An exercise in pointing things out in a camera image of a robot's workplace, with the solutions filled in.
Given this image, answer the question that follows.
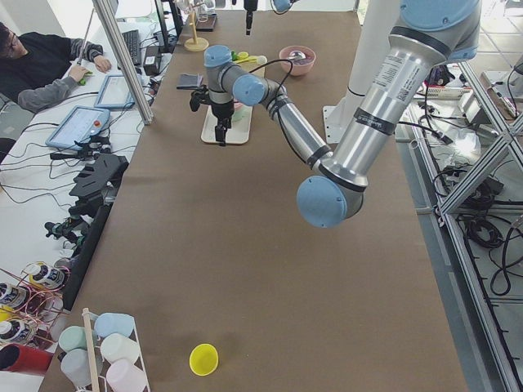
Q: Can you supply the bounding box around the blue cup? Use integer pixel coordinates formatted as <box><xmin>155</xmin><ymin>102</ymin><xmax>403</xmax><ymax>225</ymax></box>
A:
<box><xmin>94</xmin><ymin>313</ymin><xmax>135</xmax><ymax>338</ymax></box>

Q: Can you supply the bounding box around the yellow plastic cup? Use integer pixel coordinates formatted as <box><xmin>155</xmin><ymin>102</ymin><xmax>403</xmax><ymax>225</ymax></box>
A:
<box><xmin>189</xmin><ymin>343</ymin><xmax>219</xmax><ymax>376</ymax></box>

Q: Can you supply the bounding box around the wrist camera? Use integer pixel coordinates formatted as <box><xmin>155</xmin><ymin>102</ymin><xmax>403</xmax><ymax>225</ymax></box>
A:
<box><xmin>190</xmin><ymin>86</ymin><xmax>210</xmax><ymax>112</ymax></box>

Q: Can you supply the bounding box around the white wire cup rack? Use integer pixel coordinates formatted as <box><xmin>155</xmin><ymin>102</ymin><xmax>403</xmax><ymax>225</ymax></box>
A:
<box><xmin>82</xmin><ymin>308</ymin><xmax>151</xmax><ymax>391</ymax></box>

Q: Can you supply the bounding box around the yellow plastic knife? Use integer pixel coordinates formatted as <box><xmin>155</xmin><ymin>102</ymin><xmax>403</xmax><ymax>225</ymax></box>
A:
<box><xmin>235</xmin><ymin>56</ymin><xmax>258</xmax><ymax>64</ymax></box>

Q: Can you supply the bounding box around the green bowl stack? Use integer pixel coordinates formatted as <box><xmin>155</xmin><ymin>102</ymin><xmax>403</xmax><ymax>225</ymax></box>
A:
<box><xmin>231</xmin><ymin>105</ymin><xmax>253</xmax><ymax>123</ymax></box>

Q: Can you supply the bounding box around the green cup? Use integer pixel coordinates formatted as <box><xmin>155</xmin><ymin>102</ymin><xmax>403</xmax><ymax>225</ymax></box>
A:
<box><xmin>58</xmin><ymin>326</ymin><xmax>87</xmax><ymax>352</ymax></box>

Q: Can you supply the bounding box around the blue teach pendant tablet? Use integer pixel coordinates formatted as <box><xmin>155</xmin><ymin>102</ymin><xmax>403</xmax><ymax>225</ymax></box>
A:
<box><xmin>45</xmin><ymin>105</ymin><xmax>110</xmax><ymax>150</ymax></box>

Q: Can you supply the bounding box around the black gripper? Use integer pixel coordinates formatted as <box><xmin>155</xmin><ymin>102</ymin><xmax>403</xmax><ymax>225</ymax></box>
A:
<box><xmin>211</xmin><ymin>104</ymin><xmax>233</xmax><ymax>146</ymax></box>
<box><xmin>244</xmin><ymin>0</ymin><xmax>258</xmax><ymax>11</ymax></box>

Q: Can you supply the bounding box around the grey cup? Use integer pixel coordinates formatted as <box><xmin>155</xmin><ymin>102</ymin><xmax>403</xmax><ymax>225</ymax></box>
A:
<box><xmin>60</xmin><ymin>348</ymin><xmax>92</xmax><ymax>388</ymax></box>

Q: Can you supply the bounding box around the white cup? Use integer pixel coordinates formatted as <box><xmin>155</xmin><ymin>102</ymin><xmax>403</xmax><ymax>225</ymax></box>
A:
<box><xmin>100</xmin><ymin>333</ymin><xmax>140</xmax><ymax>363</ymax></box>

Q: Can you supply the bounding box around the pink cup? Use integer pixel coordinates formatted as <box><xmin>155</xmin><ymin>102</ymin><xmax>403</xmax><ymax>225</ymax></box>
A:
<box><xmin>106</xmin><ymin>359</ymin><xmax>147</xmax><ymax>392</ymax></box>

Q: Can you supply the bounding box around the pink bowl with ice cubes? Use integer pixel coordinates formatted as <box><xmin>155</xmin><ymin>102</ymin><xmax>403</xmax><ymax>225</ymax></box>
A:
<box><xmin>279</xmin><ymin>45</ymin><xmax>316</xmax><ymax>76</ymax></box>

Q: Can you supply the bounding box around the grey folded cloth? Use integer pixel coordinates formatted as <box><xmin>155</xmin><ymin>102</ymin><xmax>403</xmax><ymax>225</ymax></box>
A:
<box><xmin>177</xmin><ymin>73</ymin><xmax>203</xmax><ymax>90</ymax></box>

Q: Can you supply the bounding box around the seated person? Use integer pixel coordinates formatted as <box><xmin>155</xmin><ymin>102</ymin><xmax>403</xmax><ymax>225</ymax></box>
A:
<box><xmin>1</xmin><ymin>24</ymin><xmax>112</xmax><ymax>114</ymax></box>

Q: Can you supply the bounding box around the black keyboard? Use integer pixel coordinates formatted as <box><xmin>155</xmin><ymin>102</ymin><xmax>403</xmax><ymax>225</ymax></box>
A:
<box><xmin>122</xmin><ymin>29</ymin><xmax>141</xmax><ymax>66</ymax></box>

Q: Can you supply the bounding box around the aluminium side frame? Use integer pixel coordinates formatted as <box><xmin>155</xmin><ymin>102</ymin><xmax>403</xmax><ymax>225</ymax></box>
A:
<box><xmin>400</xmin><ymin>60</ymin><xmax>522</xmax><ymax>391</ymax></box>

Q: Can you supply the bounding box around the bamboo cutting board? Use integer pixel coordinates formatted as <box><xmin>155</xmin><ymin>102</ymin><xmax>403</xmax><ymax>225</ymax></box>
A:
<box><xmin>241</xmin><ymin>63</ymin><xmax>266</xmax><ymax>78</ymax></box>

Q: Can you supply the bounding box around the aluminium frame post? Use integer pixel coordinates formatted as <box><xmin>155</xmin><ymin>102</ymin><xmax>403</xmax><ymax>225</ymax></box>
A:
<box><xmin>92</xmin><ymin>0</ymin><xmax>154</xmax><ymax>125</ymax></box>

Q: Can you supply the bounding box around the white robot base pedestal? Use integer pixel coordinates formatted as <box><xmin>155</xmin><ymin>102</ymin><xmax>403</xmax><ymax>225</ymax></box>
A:
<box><xmin>323</xmin><ymin>0</ymin><xmax>400</xmax><ymax>144</ymax></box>

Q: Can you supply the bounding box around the black tool stand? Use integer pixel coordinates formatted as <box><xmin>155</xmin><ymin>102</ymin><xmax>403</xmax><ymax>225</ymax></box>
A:
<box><xmin>62</xmin><ymin>154</ymin><xmax>129</xmax><ymax>311</ymax></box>

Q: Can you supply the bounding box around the red cup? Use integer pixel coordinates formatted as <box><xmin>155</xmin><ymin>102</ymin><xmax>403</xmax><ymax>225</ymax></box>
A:
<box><xmin>1</xmin><ymin>344</ymin><xmax>53</xmax><ymax>376</ymax></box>

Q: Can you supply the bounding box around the wooden banana stand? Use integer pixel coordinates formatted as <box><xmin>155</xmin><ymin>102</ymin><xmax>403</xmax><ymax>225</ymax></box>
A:
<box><xmin>184</xmin><ymin>10</ymin><xmax>209</xmax><ymax>52</ymax></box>

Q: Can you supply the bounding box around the beige rabbit tray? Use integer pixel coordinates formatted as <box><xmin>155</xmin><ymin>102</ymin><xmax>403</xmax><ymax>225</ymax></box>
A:
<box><xmin>200</xmin><ymin>107</ymin><xmax>252</xmax><ymax>145</ymax></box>

